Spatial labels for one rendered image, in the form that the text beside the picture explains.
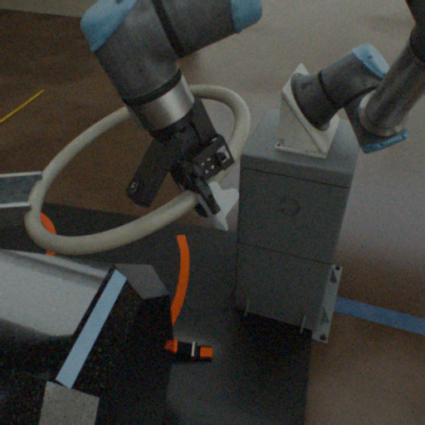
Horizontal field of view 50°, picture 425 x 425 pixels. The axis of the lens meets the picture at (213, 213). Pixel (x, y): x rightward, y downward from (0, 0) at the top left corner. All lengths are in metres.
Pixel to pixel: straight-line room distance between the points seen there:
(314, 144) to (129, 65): 1.11
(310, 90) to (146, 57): 1.08
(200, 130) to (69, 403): 0.65
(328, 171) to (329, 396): 0.91
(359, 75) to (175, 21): 1.06
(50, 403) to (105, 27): 0.75
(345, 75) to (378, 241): 1.31
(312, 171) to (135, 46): 1.11
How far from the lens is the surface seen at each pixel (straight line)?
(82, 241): 0.76
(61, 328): 1.10
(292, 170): 1.61
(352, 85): 1.56
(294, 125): 1.61
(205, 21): 0.58
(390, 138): 1.52
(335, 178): 1.60
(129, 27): 0.58
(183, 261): 2.38
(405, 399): 2.07
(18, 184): 1.05
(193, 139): 0.68
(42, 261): 1.27
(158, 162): 0.65
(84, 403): 1.07
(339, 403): 1.98
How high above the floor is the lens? 1.68
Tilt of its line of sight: 38 degrees down
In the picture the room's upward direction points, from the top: straight up
